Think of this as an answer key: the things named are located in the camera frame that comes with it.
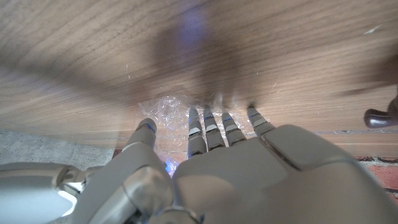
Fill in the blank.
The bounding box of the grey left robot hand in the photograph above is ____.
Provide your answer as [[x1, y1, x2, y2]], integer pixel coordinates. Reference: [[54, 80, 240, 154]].
[[71, 105, 398, 224]]

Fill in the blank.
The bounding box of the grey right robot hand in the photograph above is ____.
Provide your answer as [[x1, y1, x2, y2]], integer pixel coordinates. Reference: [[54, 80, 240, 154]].
[[0, 161, 105, 224]]

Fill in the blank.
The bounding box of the clear plastic wrap sheet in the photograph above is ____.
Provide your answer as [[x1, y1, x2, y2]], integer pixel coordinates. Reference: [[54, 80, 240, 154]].
[[138, 95, 271, 175]]

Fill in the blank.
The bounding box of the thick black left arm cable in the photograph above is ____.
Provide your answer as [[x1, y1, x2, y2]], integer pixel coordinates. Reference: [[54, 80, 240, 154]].
[[363, 88, 398, 129]]

